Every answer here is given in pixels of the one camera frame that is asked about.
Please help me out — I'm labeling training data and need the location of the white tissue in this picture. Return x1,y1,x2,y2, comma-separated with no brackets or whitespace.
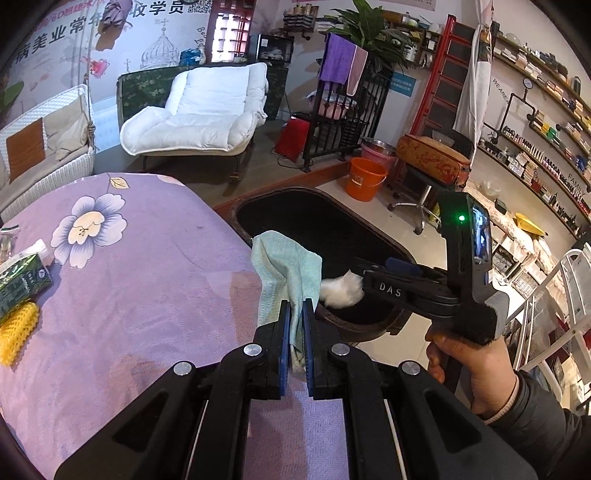
320,271,365,309

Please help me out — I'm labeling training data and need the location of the light green cloth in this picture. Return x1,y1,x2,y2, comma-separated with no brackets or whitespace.
250,230,322,373

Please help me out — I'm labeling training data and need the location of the dark jacket right forearm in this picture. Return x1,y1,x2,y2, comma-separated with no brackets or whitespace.
485,372,590,479

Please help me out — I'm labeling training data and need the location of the black trash bin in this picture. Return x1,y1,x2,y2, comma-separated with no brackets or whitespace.
228,187,416,342

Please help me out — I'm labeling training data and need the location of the person's right hand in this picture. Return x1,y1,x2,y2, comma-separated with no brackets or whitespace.
425,327,519,419

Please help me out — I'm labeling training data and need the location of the orange plastic bucket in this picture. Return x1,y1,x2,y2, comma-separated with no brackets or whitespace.
345,157,388,202

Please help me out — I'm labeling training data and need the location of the white metal rack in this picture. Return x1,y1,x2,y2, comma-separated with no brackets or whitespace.
505,246,590,401

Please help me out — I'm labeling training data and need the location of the red patterned stool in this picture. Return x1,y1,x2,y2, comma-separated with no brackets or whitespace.
388,129,474,235

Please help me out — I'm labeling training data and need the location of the pink plastic basin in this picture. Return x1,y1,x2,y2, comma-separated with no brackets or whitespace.
361,137,397,171

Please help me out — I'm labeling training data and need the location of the red heater box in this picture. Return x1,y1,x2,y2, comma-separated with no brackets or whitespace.
274,117,310,163

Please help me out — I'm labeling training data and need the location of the purple floral bed sheet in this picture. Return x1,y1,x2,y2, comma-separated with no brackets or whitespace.
0,172,352,480

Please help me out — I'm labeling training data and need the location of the red ladder shelf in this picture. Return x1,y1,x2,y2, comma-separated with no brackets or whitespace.
410,15,475,136

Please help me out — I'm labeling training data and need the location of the white cushioned lounge chair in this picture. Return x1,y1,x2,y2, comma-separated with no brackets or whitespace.
120,63,269,156

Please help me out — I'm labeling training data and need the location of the purple hanging towel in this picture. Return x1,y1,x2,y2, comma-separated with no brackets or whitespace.
320,33,356,85

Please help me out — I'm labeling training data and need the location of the green potted plant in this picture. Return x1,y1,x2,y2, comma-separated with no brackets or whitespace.
325,0,412,72

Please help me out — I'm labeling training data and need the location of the yellow foam fruit net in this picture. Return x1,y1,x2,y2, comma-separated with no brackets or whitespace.
0,301,40,366

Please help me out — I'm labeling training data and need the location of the green drink carton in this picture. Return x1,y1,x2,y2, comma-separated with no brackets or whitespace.
0,253,52,320

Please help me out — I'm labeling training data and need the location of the red phone booth cabinet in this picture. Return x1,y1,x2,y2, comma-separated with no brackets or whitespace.
205,0,256,64

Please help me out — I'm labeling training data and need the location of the white wicker sofa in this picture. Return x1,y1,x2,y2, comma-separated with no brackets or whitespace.
1,84,95,223

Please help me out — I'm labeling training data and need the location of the brown sofa cushion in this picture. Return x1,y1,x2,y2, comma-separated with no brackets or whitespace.
6,118,45,182

